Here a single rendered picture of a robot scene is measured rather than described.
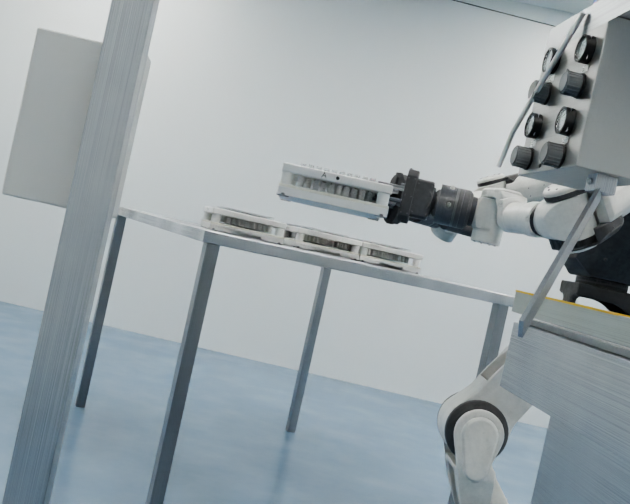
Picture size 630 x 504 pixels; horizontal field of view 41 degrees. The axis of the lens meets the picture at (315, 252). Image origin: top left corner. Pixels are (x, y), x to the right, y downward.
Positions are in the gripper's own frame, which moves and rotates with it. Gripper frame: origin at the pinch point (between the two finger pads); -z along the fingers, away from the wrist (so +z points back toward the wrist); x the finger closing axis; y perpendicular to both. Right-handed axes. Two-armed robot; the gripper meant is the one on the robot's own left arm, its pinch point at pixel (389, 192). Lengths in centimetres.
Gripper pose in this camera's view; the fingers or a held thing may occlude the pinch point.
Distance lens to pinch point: 190.8
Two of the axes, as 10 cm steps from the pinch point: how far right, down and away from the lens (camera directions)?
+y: 1.3, 0.2, 9.9
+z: 9.6, 2.4, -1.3
